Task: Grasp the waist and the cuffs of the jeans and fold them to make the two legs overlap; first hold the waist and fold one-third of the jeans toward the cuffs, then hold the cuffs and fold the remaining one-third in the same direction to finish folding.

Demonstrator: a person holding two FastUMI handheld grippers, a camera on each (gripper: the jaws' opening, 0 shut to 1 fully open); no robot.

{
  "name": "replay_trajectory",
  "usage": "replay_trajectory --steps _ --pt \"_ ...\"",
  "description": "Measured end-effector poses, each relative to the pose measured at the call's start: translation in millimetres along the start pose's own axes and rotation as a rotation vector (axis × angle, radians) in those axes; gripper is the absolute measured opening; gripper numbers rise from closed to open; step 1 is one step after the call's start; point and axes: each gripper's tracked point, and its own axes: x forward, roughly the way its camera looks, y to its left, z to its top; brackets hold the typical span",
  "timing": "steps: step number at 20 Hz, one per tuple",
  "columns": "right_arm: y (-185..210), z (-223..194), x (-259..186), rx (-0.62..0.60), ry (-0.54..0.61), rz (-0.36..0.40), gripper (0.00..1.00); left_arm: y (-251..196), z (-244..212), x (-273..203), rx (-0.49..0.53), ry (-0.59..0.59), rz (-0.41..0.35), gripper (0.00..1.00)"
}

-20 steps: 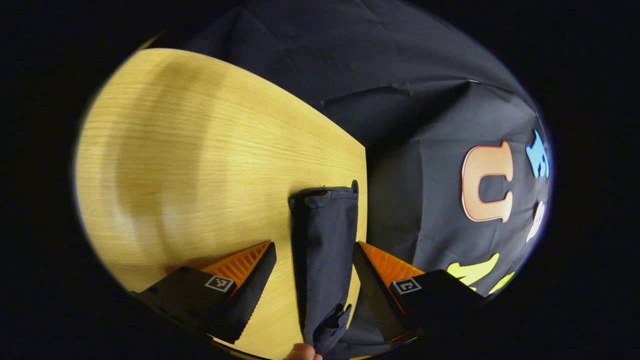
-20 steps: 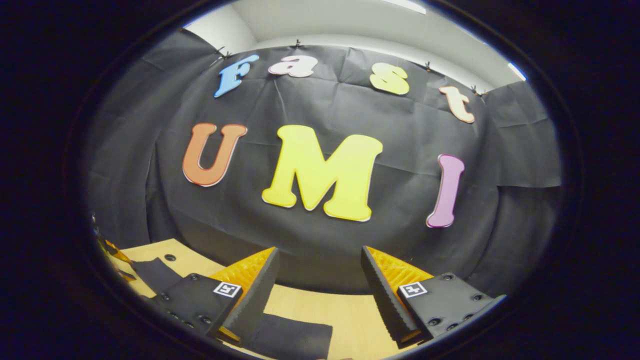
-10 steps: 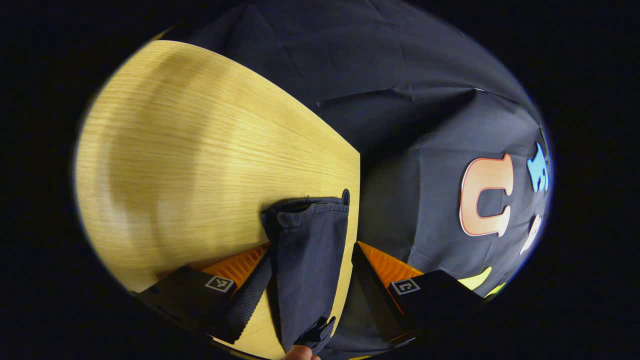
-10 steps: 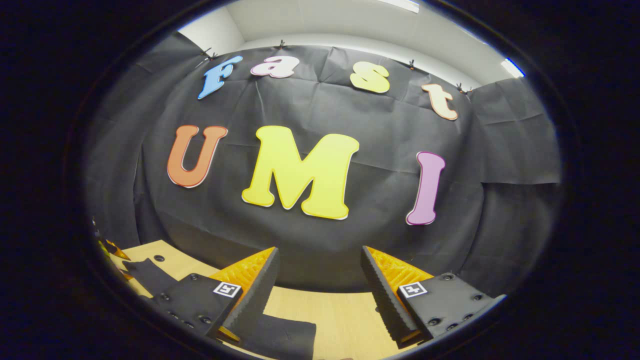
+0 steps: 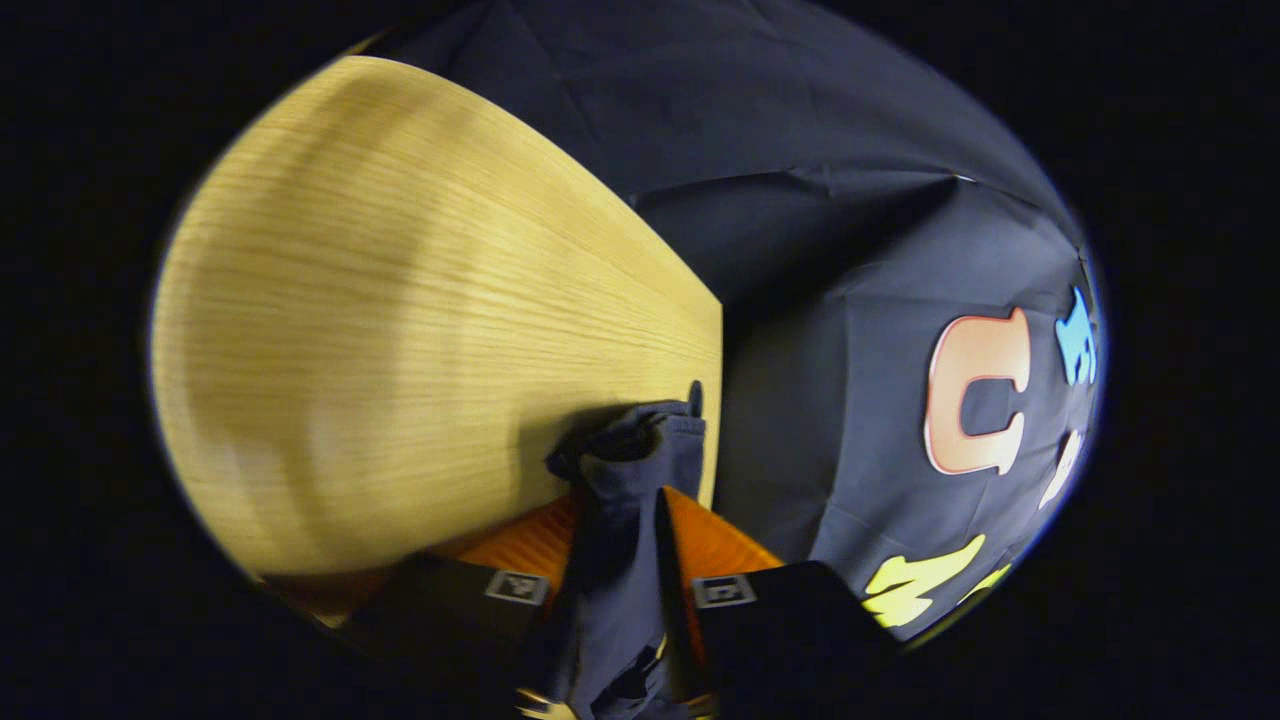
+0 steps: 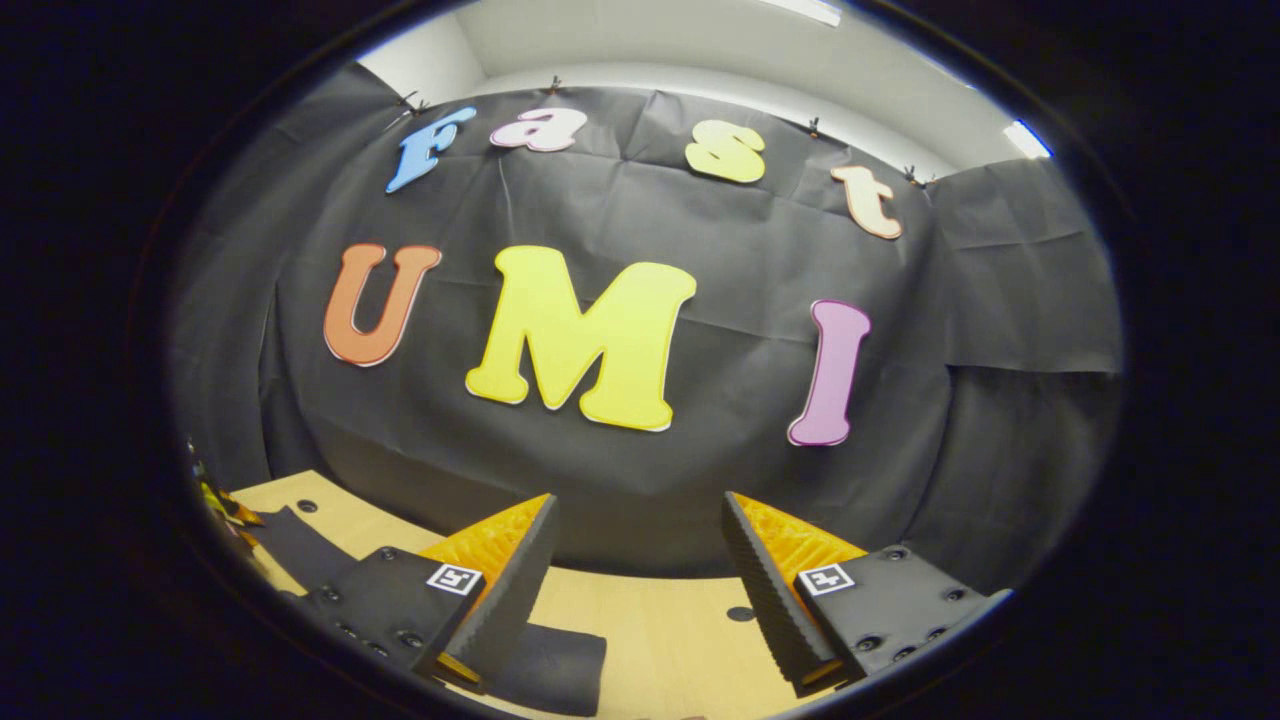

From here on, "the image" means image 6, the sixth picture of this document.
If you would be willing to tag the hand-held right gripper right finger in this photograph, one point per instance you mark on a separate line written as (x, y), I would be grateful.
(775, 610)

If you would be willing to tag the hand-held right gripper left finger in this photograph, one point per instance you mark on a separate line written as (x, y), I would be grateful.
(500, 600)

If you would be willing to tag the long ceiling light panel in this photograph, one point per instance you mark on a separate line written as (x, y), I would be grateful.
(810, 10)

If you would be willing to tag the small ceiling light panel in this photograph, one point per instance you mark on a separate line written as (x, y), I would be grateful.
(1027, 140)

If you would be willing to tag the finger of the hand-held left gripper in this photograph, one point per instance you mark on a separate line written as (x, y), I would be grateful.
(222, 505)

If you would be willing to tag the black jeans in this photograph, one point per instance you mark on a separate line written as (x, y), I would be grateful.
(560, 670)

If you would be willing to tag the black backdrop cloth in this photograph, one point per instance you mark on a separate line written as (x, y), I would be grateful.
(640, 210)

